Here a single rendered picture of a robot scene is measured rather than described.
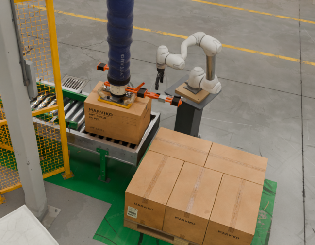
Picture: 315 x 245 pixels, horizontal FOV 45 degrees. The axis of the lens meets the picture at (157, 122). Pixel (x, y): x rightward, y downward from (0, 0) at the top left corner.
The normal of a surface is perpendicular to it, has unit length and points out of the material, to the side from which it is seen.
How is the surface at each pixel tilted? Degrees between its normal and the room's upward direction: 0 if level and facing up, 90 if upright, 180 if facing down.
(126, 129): 90
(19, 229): 0
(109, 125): 90
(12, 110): 90
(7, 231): 0
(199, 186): 0
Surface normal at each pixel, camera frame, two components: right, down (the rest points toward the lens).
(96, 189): 0.08, -0.76
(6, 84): -0.33, 0.59
